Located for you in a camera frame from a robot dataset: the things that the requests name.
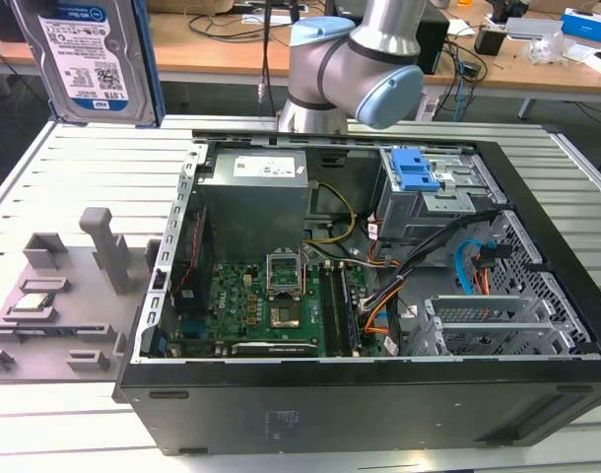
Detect hard disk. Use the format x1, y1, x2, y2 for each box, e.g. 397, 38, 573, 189
8, 0, 163, 128

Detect blue disk bay latch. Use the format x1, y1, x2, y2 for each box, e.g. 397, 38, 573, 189
391, 147, 442, 194

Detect silver disk bay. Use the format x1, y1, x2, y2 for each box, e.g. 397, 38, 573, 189
408, 294, 593, 357

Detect metal socket cover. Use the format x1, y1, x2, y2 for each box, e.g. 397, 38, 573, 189
264, 249, 304, 302

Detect grey power supply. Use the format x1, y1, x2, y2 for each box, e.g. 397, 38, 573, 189
196, 149, 314, 243

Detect black RAM slot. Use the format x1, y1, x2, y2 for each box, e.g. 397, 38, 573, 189
320, 262, 339, 357

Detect CPU socket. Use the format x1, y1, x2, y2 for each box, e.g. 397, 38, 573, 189
268, 303, 304, 331

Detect black RAM stick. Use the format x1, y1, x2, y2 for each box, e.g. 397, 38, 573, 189
337, 265, 364, 357

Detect green motherboard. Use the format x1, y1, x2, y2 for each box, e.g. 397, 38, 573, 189
174, 258, 375, 359

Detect silver drive cage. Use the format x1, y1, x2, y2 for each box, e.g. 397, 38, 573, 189
373, 145, 507, 243

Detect black case fan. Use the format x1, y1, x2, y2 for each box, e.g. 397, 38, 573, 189
174, 206, 216, 321

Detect black graphics card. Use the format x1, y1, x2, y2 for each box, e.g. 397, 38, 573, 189
231, 339, 322, 357

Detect black PC case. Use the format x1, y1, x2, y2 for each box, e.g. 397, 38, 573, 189
112, 128, 601, 457

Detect wooden desk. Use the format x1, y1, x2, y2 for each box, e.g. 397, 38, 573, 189
0, 9, 601, 105

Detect grey parts rack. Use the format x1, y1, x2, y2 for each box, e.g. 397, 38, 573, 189
0, 206, 164, 385

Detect small black box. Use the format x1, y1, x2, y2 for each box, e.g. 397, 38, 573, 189
474, 27, 507, 57

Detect silver CPU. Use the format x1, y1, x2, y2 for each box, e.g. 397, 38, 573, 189
12, 293, 54, 313

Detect flat grey device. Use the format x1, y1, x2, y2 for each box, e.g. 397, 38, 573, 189
504, 17, 564, 39

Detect clear plastic bags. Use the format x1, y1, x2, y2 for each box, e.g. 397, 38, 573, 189
526, 33, 586, 65

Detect blue cardboard box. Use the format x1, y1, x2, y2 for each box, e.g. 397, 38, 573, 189
561, 7, 601, 39

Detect large black box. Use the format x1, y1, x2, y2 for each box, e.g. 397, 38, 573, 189
0, 0, 19, 44

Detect yellow wire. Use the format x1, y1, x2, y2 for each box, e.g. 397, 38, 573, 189
302, 181, 359, 245

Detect orange wire bundle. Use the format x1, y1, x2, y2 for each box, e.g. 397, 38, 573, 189
363, 285, 405, 337

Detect black wire bundle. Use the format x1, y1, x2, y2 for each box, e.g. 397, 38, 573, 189
359, 209, 503, 316

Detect blue wire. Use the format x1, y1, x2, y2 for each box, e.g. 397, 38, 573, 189
454, 238, 485, 296

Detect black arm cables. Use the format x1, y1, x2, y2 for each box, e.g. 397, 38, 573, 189
257, 0, 278, 108

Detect orange wire black plug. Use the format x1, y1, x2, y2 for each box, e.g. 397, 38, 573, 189
470, 243, 509, 296

